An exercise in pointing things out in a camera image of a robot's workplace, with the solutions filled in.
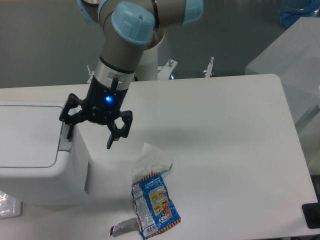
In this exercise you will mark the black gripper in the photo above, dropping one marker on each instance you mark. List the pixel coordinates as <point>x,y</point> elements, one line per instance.
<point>101,106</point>

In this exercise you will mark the white trash can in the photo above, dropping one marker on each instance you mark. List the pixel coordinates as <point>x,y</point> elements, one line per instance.
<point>42,161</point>

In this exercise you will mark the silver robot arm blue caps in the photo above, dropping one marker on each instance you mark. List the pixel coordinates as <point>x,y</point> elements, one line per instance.
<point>128,27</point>

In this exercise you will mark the clear white plastic wrapper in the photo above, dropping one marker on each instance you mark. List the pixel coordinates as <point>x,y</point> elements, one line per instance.
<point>151,160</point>

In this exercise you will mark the blue snack wrapper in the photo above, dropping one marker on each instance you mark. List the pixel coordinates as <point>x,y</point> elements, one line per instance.
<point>155,211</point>

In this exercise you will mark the small silver brown wrapper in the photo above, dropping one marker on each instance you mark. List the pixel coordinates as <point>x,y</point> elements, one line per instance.
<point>126,226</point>

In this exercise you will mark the silver levelling foot bolt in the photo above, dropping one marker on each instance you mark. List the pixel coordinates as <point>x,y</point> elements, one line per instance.
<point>209,71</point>

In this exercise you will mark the clear plastic sheet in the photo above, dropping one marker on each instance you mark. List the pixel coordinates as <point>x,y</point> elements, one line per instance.
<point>10,207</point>

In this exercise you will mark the white side table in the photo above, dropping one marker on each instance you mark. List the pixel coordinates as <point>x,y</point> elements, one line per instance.
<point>295,58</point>

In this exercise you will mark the blue plastic bag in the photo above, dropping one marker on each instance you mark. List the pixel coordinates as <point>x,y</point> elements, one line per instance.
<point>291,10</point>

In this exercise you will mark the black device at edge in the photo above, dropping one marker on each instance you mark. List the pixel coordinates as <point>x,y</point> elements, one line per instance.
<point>311,212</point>

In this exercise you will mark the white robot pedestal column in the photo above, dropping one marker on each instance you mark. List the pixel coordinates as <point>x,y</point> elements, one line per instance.
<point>150,56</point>

